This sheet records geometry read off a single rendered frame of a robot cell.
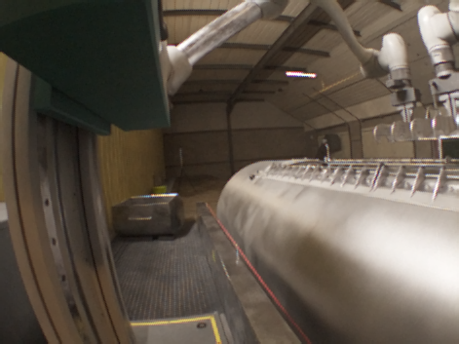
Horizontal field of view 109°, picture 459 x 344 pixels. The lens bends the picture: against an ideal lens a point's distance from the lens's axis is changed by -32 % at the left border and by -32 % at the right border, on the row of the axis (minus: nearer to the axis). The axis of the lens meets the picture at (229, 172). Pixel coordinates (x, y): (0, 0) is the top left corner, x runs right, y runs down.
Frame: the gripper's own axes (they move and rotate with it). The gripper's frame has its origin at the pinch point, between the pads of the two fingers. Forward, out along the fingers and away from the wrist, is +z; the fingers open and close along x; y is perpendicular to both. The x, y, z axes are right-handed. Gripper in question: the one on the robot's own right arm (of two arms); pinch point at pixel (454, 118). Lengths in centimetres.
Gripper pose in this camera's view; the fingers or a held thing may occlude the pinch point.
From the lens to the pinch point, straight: 87.9
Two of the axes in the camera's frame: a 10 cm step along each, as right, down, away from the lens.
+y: -9.8, 0.9, -2.0
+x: 2.0, 0.3, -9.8
